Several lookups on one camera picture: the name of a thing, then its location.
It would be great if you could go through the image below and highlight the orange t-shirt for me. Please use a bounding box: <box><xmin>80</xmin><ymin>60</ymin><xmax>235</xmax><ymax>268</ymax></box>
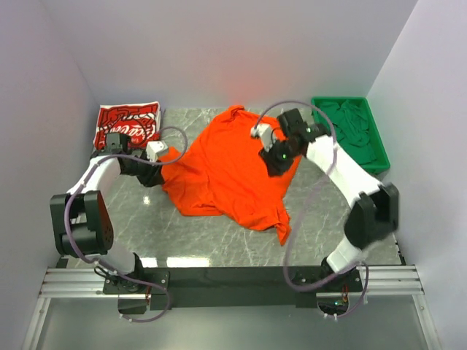
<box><xmin>161</xmin><ymin>105</ymin><xmax>300</xmax><ymax>245</ymax></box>

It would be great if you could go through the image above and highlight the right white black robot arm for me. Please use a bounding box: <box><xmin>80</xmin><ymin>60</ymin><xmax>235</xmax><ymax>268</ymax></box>
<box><xmin>250</xmin><ymin>109</ymin><xmax>399</xmax><ymax>292</ymax></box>

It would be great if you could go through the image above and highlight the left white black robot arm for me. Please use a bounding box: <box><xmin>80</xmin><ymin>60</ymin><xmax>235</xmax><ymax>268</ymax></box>
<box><xmin>50</xmin><ymin>133</ymin><xmax>169</xmax><ymax>293</ymax></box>

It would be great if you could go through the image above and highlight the red white printed folded t-shirt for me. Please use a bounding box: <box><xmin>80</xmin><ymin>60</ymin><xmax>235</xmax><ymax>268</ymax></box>
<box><xmin>93</xmin><ymin>101</ymin><xmax>161</xmax><ymax>149</ymax></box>

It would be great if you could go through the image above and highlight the green t-shirt in bin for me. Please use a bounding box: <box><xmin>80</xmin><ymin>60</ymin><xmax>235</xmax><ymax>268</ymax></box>
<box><xmin>318</xmin><ymin>100</ymin><xmax>377</xmax><ymax>165</ymax></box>

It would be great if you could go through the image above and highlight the green plastic bin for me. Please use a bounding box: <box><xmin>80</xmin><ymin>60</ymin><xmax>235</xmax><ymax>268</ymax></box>
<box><xmin>311</xmin><ymin>96</ymin><xmax>390</xmax><ymax>175</ymax></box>

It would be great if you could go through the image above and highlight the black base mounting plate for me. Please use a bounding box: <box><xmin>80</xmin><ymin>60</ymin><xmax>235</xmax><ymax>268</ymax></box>
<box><xmin>103</xmin><ymin>266</ymin><xmax>363</xmax><ymax>314</ymax></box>

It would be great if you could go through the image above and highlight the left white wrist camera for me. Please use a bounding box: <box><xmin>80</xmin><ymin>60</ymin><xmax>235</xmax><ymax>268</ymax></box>
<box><xmin>145</xmin><ymin>141</ymin><xmax>169</xmax><ymax>163</ymax></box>

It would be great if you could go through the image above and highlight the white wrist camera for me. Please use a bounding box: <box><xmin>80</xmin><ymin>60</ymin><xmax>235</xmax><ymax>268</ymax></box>
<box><xmin>145</xmin><ymin>141</ymin><xmax>169</xmax><ymax>163</ymax></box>
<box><xmin>250</xmin><ymin>123</ymin><xmax>276</xmax><ymax>152</ymax></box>

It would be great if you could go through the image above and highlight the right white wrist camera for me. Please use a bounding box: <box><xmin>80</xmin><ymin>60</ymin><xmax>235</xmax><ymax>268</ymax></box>
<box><xmin>250</xmin><ymin>123</ymin><xmax>276</xmax><ymax>152</ymax></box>

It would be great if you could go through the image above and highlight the aluminium rail frame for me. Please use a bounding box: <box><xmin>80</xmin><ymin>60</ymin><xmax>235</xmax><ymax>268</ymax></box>
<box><xmin>22</xmin><ymin>258</ymin><xmax>441</xmax><ymax>349</ymax></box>

